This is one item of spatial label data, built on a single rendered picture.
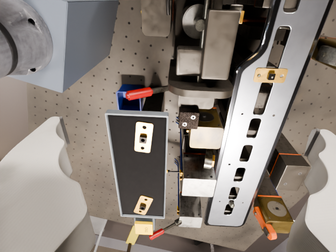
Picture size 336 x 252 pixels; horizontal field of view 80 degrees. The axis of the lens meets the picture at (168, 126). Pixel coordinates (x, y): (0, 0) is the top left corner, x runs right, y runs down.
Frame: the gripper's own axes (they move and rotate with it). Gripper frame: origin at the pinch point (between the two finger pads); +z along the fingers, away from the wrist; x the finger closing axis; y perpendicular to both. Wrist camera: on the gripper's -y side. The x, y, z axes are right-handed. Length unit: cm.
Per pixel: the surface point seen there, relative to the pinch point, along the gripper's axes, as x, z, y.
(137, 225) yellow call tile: -11, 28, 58
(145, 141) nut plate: -6.7, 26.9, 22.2
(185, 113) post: 2.4, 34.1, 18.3
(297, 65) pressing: 31, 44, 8
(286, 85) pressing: 30, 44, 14
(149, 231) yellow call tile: -7, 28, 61
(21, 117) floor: -138, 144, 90
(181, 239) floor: 19, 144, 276
